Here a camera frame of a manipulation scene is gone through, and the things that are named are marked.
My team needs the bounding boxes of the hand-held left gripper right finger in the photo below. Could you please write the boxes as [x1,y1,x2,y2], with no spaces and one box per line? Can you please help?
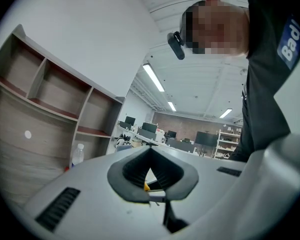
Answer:
[149,145,246,226]

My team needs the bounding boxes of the white shelf rack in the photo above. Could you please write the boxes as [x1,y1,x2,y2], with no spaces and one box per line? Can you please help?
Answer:
[214,128,242,160]

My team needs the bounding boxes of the black head-worn camera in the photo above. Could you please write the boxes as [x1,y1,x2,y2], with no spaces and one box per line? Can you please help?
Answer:
[166,31,186,61]

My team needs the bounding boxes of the grey wooden hutch shelf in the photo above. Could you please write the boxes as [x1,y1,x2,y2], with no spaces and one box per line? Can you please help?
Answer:
[0,23,125,170]

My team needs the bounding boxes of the clear plastic water bottle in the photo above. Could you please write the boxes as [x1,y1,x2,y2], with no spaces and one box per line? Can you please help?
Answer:
[71,143,85,167]

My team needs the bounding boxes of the long white work table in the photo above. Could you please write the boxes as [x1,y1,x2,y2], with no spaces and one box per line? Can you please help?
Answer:
[117,125,198,156]

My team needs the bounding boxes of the person's head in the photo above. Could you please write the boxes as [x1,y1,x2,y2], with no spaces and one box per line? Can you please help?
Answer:
[181,0,250,59]

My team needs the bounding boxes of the person's black shirt torso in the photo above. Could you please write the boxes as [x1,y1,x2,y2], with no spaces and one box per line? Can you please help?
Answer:
[229,0,300,163]

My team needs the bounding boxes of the large black display screen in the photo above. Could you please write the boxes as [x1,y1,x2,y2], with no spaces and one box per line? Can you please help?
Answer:
[194,131,220,147]

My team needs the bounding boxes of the grey wooden desk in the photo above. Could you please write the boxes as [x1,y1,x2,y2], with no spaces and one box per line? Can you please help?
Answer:
[0,137,75,207]

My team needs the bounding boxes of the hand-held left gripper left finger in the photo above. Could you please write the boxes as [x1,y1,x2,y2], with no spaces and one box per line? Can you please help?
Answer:
[23,145,171,240]

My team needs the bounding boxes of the black white patterned bag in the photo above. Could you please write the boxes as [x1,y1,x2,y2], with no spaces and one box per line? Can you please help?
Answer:
[116,136,131,148]

